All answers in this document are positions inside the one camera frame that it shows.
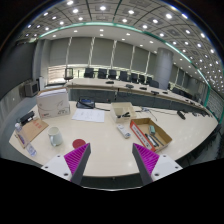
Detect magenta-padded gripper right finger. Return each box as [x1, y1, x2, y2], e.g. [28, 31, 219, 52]
[131, 142, 184, 186]

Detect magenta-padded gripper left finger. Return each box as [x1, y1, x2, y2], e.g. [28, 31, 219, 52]
[41, 142, 92, 186]

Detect flat round red coaster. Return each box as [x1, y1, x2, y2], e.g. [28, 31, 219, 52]
[72, 138, 87, 150]

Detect black tools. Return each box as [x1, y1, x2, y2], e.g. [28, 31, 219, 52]
[144, 133, 162, 148]

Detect open orange cardboard box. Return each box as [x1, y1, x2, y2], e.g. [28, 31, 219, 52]
[129, 117, 174, 153]

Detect white ceramic mug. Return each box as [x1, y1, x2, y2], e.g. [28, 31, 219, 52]
[47, 126, 64, 148]

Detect white paper sheet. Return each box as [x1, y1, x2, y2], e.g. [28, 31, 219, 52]
[71, 108, 106, 124]

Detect black item in white box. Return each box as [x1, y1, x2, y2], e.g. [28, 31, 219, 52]
[116, 112, 132, 119]

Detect brown paper envelope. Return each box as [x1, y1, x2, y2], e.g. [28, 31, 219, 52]
[14, 118, 50, 149]

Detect small open white box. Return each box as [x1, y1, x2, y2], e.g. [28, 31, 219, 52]
[110, 101, 138, 124]

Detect black table microphone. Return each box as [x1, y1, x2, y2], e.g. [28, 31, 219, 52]
[176, 109, 187, 120]

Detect large white cardboard box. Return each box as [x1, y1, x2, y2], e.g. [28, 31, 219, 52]
[35, 87, 72, 120]

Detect long curved conference desk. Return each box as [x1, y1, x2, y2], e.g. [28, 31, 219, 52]
[64, 77, 208, 111]

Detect grey box monitor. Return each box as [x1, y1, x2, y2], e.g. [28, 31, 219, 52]
[23, 80, 40, 98]

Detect row of black office chairs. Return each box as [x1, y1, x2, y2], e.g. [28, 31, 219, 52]
[63, 67, 160, 88]

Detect round ceiling lights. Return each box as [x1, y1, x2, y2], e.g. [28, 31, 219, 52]
[23, 0, 221, 84]

